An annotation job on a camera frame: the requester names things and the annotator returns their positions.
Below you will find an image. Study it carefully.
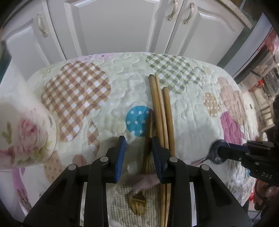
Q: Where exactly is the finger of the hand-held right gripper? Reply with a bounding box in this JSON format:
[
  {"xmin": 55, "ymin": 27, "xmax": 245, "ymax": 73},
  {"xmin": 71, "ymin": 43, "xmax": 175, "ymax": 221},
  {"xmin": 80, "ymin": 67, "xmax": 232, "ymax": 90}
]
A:
[
  {"xmin": 216, "ymin": 142, "xmax": 250, "ymax": 151},
  {"xmin": 217, "ymin": 151, "xmax": 248, "ymax": 163}
]

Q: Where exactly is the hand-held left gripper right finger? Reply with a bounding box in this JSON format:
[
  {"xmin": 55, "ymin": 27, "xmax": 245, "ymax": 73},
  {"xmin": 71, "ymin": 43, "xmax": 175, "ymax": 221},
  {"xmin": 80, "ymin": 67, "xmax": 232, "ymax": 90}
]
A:
[{"xmin": 151, "ymin": 136, "xmax": 253, "ymax": 227}]

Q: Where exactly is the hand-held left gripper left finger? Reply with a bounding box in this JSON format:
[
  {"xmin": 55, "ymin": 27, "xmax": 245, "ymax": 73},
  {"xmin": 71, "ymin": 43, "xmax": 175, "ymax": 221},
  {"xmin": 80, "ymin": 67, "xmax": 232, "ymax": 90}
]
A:
[{"xmin": 23, "ymin": 135, "xmax": 127, "ymax": 227}]

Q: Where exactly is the metal spoon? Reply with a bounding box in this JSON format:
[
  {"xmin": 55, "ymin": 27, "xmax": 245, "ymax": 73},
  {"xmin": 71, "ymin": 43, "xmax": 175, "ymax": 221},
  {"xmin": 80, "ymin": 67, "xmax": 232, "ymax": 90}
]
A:
[{"xmin": 202, "ymin": 140, "xmax": 229, "ymax": 166}]

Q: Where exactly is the dark wooden fork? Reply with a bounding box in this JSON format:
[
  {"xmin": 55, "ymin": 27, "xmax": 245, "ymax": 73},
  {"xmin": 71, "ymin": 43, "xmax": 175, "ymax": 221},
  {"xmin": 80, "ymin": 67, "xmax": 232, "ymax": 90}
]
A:
[{"xmin": 130, "ymin": 109, "xmax": 154, "ymax": 216}]

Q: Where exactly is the wooden chopstick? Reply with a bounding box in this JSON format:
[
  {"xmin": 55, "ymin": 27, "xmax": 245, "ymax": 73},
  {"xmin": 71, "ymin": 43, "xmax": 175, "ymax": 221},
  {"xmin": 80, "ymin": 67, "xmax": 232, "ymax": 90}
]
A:
[
  {"xmin": 154, "ymin": 75, "xmax": 169, "ymax": 227},
  {"xmin": 149, "ymin": 74, "xmax": 166, "ymax": 227},
  {"xmin": 162, "ymin": 87, "xmax": 176, "ymax": 227}
]

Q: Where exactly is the floral white utensil holder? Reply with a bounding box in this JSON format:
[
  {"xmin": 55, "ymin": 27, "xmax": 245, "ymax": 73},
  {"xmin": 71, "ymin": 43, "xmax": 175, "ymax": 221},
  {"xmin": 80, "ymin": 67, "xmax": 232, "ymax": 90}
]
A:
[{"xmin": 0, "ymin": 40, "xmax": 57, "ymax": 169}]

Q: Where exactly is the person's right hand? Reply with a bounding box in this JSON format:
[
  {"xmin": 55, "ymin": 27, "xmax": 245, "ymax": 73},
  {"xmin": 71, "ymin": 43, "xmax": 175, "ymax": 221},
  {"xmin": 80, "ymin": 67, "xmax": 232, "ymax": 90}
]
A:
[{"xmin": 255, "ymin": 182, "xmax": 279, "ymax": 210}]

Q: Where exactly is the patchwork quilt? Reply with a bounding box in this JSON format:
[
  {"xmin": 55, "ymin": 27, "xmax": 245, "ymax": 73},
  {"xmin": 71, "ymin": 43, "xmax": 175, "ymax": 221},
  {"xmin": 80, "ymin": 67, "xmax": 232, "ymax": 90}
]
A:
[{"xmin": 0, "ymin": 52, "xmax": 265, "ymax": 227}]

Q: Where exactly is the grey framed glass door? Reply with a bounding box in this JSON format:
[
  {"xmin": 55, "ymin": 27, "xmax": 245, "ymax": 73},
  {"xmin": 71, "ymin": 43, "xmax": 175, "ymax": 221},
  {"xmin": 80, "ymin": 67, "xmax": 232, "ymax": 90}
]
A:
[{"xmin": 218, "ymin": 12, "xmax": 279, "ymax": 84}]

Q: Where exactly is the metal cabinet handle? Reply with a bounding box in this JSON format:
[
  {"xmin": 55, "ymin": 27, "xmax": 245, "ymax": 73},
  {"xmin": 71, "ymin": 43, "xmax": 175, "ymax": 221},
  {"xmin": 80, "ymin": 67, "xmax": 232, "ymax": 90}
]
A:
[
  {"xmin": 167, "ymin": 0, "xmax": 178, "ymax": 21},
  {"xmin": 183, "ymin": 3, "xmax": 195, "ymax": 24},
  {"xmin": 36, "ymin": 13, "xmax": 48, "ymax": 37}
]

